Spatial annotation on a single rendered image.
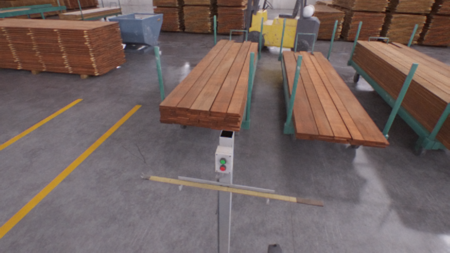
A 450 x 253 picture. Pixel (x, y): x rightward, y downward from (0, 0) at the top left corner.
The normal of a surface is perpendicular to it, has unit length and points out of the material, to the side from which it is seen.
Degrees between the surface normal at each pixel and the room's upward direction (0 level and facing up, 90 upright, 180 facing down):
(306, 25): 90
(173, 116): 90
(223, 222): 90
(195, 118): 90
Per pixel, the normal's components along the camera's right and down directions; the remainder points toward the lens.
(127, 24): -0.18, 0.49
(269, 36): -0.39, 0.45
